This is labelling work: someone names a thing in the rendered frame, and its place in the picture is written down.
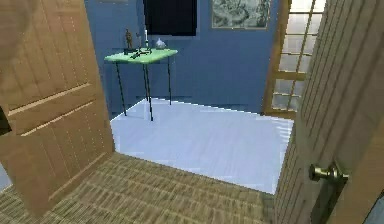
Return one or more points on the brown figurine statue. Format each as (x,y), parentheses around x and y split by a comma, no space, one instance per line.
(128,39)

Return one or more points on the brown glazed room door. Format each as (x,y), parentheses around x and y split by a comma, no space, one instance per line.
(293,56)

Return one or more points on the clear glass vase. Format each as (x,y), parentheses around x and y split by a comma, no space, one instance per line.
(160,43)

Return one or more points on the green table with black legs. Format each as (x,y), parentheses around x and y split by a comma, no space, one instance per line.
(143,57)

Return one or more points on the black wall television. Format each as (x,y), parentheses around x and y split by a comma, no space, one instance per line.
(170,16)

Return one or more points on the brass round door knob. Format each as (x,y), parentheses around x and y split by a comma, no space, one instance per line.
(325,173)

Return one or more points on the black flat object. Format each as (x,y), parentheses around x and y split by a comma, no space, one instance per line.
(137,52)

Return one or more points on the grey framed wall picture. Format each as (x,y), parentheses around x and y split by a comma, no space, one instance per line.
(240,13)

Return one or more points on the brown slatted room door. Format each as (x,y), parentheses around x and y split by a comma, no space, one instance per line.
(333,110)

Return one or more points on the white candle on black holder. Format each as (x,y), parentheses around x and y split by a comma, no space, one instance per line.
(146,39)

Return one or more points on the brown panelled room door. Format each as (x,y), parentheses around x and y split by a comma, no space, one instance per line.
(56,100)

